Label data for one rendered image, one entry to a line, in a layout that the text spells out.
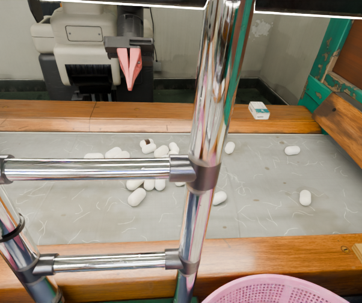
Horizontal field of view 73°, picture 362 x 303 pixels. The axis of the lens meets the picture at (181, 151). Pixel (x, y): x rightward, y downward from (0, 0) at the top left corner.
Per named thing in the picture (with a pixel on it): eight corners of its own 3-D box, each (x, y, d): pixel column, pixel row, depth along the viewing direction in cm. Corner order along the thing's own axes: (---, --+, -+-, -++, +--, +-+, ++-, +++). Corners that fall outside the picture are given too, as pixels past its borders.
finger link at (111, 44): (140, 82, 48) (140, 39, 50) (102, 81, 48) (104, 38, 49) (142, 96, 55) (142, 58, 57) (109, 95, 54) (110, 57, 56)
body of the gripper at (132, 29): (154, 45, 50) (153, 14, 52) (102, 44, 49) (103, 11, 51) (154, 63, 57) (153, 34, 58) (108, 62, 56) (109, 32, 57)
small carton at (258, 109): (248, 107, 67) (249, 101, 66) (260, 108, 68) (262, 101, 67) (255, 119, 63) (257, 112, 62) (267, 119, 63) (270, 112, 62)
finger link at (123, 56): (152, 82, 49) (152, 39, 50) (115, 81, 48) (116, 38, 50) (153, 96, 55) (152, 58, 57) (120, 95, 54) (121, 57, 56)
